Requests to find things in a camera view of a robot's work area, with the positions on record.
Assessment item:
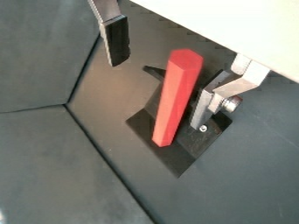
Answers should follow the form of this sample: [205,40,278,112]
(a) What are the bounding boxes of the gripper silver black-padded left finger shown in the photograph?
[87,0,130,67]

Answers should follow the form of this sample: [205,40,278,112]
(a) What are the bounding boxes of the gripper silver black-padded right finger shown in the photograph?
[190,54,269,130]

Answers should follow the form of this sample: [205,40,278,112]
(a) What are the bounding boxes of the red hexagonal prism peg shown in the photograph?
[152,49,202,147]

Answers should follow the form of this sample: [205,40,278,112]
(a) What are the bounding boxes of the black curved peg stand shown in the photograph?
[125,65,233,179]

